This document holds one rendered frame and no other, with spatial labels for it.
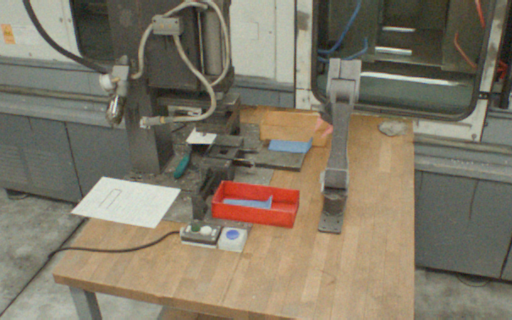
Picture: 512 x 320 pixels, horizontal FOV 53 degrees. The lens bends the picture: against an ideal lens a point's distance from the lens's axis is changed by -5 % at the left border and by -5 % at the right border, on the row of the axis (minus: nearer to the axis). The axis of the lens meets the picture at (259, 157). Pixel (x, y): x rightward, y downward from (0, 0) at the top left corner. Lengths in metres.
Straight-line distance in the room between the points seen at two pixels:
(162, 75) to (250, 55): 0.72
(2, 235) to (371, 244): 2.32
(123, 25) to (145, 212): 0.58
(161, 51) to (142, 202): 0.49
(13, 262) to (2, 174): 0.64
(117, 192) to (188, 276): 0.48
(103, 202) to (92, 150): 1.19
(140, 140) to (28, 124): 1.39
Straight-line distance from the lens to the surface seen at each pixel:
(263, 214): 1.61
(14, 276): 3.05
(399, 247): 1.59
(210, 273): 1.49
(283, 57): 2.30
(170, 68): 1.68
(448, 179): 2.45
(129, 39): 1.70
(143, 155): 1.88
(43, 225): 3.33
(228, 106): 1.70
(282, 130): 2.00
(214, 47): 1.63
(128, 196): 1.81
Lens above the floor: 1.93
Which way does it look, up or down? 32 degrees down
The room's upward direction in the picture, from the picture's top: 1 degrees counter-clockwise
